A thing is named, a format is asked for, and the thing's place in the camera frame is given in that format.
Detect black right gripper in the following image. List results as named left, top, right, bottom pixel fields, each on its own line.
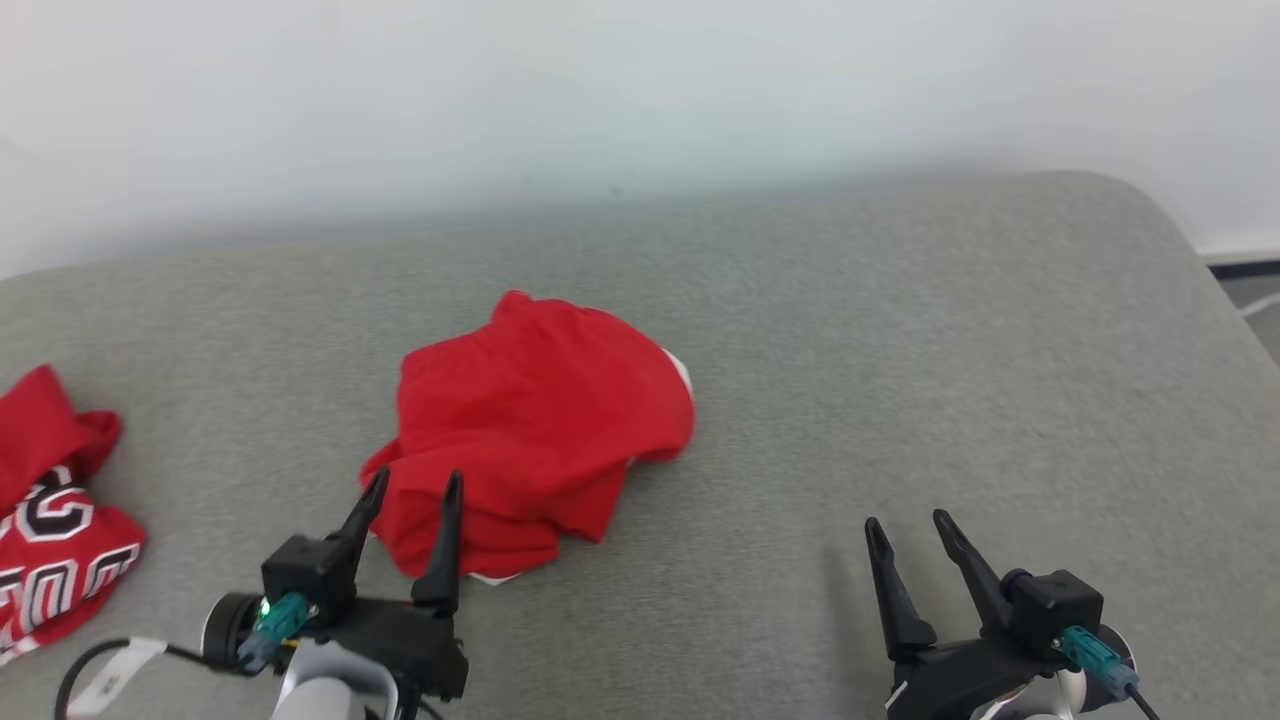
left=865, top=509, right=1063, bottom=720

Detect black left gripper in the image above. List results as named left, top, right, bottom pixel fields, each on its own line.
left=320, top=467, right=469, bottom=701

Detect red shorts with white stripe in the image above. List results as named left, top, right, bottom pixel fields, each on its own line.
left=360, top=290, right=697, bottom=586

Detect red basketball jersey number 23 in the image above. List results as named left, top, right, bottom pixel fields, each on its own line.
left=0, top=365, right=147, bottom=666

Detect left camera cable teal plug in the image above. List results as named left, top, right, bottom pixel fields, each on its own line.
left=55, top=592, right=313, bottom=720

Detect camera cable teal plug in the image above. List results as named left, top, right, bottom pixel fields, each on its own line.
left=55, top=592, right=313, bottom=720
left=1060, top=625, right=1163, bottom=720

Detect right camera cable teal plug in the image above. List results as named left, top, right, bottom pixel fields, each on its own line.
left=1060, top=625, right=1163, bottom=720

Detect white cable label tag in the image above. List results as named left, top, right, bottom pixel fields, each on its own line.
left=65, top=637, right=169, bottom=717

